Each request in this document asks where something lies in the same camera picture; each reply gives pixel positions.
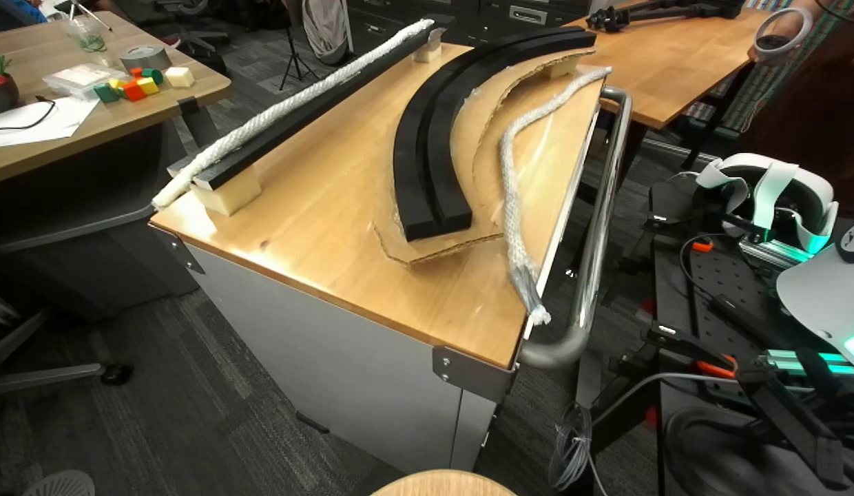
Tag cream cube block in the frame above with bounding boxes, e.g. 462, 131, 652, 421
162, 63, 199, 90

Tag clear plastic box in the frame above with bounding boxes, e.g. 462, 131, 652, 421
42, 63, 126, 103

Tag black clamp tool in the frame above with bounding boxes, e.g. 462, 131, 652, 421
739, 355, 852, 491

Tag white VR headset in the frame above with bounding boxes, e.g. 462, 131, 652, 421
692, 149, 837, 269

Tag grey duct tape roll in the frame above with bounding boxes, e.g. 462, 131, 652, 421
119, 43, 174, 74

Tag wooden support block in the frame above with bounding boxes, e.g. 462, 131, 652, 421
191, 174, 265, 218

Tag wooden office table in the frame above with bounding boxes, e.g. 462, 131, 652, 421
0, 9, 234, 187

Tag silver metal support bracket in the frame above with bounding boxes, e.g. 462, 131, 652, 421
417, 25, 448, 65

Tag white braided rope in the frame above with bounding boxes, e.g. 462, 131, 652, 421
497, 63, 614, 335

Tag orange clamp handle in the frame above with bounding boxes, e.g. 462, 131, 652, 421
695, 357, 741, 379

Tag curved cardboard base sheet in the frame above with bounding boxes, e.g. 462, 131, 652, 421
373, 43, 596, 269

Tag white paper sheets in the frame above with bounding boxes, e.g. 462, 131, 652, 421
0, 93, 103, 152

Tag clear plastic cup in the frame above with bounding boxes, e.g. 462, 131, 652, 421
72, 16, 110, 54

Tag chrome cart handle bar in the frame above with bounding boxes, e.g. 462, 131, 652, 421
517, 86, 636, 373

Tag curved black foam board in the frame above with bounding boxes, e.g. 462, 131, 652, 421
391, 25, 601, 242

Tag round wooden stool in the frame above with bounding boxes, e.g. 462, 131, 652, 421
370, 465, 517, 496

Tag white ring controller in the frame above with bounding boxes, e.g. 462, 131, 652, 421
753, 5, 815, 65

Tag wooden workbench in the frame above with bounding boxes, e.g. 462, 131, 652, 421
572, 0, 797, 131

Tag white rope on straight board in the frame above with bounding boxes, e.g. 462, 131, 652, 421
148, 16, 439, 211

